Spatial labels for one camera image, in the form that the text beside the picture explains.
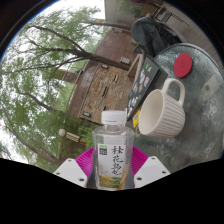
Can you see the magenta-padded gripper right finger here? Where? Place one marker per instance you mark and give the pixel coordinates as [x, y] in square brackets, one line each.
[151, 171]

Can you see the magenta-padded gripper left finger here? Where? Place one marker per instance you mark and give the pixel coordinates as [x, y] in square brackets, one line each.
[70, 171]

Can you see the clear plastic drink bottle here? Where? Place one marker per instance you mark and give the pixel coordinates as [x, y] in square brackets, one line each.
[111, 156]

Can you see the yellow card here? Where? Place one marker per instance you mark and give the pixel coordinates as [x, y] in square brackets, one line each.
[136, 119]

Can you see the white ribbed mug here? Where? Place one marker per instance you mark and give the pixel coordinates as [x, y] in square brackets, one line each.
[161, 113]

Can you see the dark laptop with stickers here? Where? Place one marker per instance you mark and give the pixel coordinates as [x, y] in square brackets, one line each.
[145, 81]

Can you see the flat round red coaster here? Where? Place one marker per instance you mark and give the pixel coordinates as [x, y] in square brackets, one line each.
[183, 65]

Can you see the black jacket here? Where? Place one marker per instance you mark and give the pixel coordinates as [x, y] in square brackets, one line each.
[153, 35]

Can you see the black metal chair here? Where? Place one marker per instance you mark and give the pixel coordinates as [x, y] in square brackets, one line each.
[166, 13]

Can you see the globe lamp post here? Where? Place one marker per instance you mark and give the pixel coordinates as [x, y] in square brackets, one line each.
[70, 136]

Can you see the grey wall box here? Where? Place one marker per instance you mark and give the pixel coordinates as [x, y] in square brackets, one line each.
[125, 60]

